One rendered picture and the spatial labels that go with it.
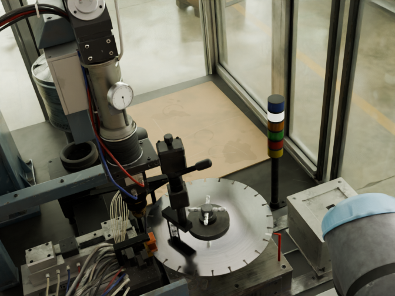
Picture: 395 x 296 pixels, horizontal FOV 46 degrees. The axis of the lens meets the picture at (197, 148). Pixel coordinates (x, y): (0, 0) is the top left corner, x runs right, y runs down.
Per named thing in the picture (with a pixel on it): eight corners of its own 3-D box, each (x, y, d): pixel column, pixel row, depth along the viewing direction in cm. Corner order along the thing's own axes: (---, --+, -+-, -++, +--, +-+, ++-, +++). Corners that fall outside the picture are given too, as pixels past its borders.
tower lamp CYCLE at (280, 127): (278, 120, 130) (278, 111, 128) (287, 128, 127) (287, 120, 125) (264, 125, 129) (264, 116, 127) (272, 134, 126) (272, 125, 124)
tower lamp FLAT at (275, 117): (278, 111, 128) (278, 102, 126) (287, 119, 125) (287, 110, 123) (264, 115, 127) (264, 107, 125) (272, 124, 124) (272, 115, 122)
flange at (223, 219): (236, 231, 115) (236, 224, 114) (193, 244, 113) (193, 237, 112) (221, 201, 124) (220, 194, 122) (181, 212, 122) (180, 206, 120)
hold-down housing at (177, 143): (189, 194, 109) (179, 126, 97) (193, 208, 106) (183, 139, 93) (166, 199, 109) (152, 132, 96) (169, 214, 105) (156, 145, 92)
